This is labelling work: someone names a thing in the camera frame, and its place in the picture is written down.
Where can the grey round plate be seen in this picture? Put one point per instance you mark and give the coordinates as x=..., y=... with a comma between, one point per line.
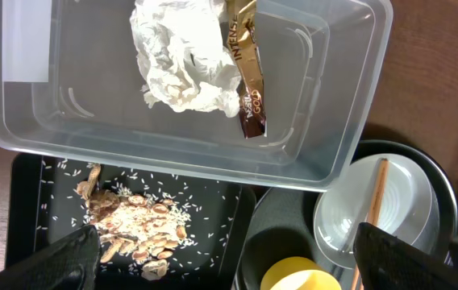
x=409, y=209

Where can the white paper napkin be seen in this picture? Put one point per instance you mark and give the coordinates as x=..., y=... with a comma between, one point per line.
x=181, y=55

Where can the white label on bin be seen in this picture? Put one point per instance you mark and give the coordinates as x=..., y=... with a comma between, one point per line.
x=26, y=27

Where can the round black serving tray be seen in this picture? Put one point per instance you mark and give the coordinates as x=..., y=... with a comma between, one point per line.
x=282, y=223

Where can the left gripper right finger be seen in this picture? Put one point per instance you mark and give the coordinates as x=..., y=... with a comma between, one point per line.
x=386, y=262

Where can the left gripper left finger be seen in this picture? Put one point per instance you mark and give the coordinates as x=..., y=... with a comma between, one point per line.
x=70, y=263

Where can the wooden chopstick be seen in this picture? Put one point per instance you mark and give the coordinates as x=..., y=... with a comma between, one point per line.
x=374, y=210

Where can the black rectangular tray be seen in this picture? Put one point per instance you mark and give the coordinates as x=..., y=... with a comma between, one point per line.
x=24, y=192

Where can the yellow plastic bowl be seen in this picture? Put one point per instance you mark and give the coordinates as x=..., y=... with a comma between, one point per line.
x=298, y=273

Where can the peanut shells and rice scraps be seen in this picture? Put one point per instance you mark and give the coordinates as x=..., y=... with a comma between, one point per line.
x=152, y=226

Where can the clear plastic waste bin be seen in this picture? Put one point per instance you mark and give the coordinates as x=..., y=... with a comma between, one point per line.
x=274, y=93

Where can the gold snack wrapper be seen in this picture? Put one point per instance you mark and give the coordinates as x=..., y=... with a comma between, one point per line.
x=241, y=41

